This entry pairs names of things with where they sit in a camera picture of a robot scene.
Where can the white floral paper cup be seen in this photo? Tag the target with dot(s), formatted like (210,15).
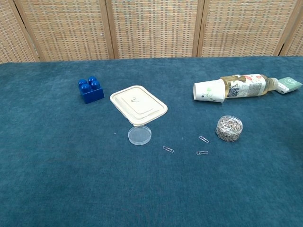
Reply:
(208,91)

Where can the green and white packet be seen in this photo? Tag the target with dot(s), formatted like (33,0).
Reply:
(290,82)

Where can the clear tub of paperclips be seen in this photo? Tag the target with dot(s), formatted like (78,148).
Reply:
(229,129)

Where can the blue carpet table cover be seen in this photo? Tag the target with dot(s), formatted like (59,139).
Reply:
(71,165)

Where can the silver paperclip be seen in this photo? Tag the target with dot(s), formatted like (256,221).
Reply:
(204,139)
(202,153)
(168,149)

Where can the white rectangular container lid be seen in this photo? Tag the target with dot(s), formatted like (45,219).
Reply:
(137,107)

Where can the clear round plastic lid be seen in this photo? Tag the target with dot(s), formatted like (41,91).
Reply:
(139,136)

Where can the woven wooden folding screen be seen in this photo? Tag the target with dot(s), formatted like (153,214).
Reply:
(154,28)

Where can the labelled tea drink bottle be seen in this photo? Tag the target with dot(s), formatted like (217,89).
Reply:
(246,87)

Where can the blue toy building block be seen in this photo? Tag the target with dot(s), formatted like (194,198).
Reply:
(92,95)

